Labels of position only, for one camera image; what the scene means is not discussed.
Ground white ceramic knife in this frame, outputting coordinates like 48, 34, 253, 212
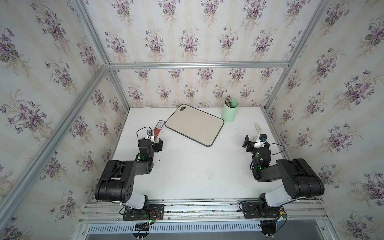
254, 123, 263, 142

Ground red rectangular box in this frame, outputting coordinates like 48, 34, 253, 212
154, 120, 165, 142

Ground beige green-rimmed cutting board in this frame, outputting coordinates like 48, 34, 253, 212
165, 104, 225, 147

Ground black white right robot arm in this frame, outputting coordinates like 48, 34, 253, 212
239, 134, 325, 219

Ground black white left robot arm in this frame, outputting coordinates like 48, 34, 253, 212
94, 138, 163, 221

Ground green pencil cup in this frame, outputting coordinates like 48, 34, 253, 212
222, 99, 239, 123

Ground pencils in cup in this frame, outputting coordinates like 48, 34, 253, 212
225, 95, 232, 108

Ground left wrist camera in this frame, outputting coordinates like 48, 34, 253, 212
146, 129, 155, 142

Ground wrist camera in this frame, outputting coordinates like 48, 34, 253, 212
146, 129, 155, 142
254, 134, 268, 148

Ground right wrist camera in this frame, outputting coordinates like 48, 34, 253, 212
254, 134, 268, 148

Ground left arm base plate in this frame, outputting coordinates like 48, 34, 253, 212
123, 204, 165, 222

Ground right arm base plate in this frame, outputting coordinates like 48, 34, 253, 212
239, 201, 284, 219

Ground aluminium mounting rail frame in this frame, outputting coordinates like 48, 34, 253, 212
71, 197, 340, 240

